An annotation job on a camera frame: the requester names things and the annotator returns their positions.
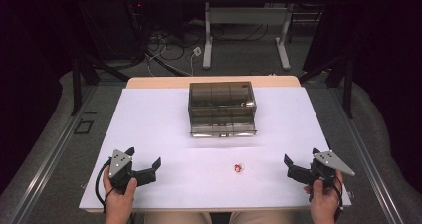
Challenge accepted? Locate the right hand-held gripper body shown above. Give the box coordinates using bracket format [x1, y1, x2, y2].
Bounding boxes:
[287, 149, 356, 187]

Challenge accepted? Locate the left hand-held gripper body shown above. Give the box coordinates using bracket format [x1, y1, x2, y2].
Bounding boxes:
[107, 148, 157, 195]

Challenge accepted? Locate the person's left hand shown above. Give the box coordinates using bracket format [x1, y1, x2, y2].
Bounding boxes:
[103, 166, 138, 224]

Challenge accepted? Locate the person's right hand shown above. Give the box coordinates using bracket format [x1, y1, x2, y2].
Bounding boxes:
[303, 169, 344, 224]

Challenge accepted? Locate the white table sheet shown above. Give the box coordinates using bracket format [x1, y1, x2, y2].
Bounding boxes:
[78, 86, 353, 212]

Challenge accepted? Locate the black tape square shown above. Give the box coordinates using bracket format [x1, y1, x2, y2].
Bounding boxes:
[73, 118, 95, 135]

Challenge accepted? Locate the black metal stand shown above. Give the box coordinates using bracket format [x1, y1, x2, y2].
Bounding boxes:
[70, 53, 131, 117]
[298, 55, 354, 119]

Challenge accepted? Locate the transparent grey drawer box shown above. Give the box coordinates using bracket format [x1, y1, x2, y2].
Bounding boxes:
[187, 81, 259, 139]

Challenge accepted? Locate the dark curtain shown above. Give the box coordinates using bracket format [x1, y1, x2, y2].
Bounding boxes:
[303, 0, 422, 195]
[0, 0, 81, 195]

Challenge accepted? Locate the dark device with red light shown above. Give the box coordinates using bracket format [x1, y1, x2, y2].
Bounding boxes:
[127, 0, 148, 29]

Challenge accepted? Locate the white-framed desk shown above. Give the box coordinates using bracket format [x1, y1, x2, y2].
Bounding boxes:
[183, 0, 333, 71]

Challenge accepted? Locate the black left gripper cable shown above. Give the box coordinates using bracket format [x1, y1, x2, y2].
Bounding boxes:
[95, 157, 115, 217]

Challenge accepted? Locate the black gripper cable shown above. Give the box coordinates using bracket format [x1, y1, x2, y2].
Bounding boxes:
[331, 173, 345, 220]
[95, 157, 115, 217]

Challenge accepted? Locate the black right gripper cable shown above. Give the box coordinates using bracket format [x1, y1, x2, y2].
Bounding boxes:
[331, 173, 345, 220]

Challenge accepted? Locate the metal floor rail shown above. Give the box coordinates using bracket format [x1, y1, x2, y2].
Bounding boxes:
[5, 84, 98, 224]
[330, 87, 406, 224]

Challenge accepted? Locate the white floor cable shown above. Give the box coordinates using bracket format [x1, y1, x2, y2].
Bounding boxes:
[144, 46, 200, 78]

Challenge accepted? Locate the bundle of black floor cables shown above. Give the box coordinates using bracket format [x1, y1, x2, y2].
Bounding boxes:
[130, 21, 208, 78]

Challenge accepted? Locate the black cable under desk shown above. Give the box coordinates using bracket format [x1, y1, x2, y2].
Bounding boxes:
[210, 22, 271, 43]

